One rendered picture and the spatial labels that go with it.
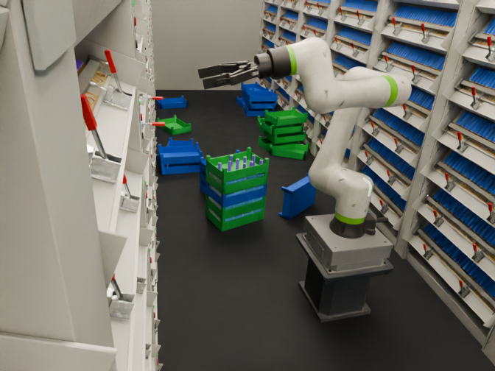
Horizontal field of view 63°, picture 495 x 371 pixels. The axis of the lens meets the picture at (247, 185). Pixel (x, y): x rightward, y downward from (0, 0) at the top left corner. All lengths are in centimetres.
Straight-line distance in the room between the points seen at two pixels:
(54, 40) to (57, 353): 14
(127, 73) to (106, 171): 43
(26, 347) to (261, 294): 177
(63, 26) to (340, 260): 153
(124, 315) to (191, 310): 131
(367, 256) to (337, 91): 72
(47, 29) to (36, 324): 13
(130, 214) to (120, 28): 35
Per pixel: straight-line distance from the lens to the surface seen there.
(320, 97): 127
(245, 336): 178
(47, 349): 22
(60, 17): 20
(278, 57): 127
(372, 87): 147
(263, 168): 232
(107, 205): 42
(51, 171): 18
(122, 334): 56
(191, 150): 318
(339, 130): 171
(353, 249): 165
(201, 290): 197
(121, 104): 71
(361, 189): 162
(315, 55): 129
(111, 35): 86
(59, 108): 20
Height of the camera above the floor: 131
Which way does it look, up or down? 27 degrees down
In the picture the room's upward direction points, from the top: 4 degrees clockwise
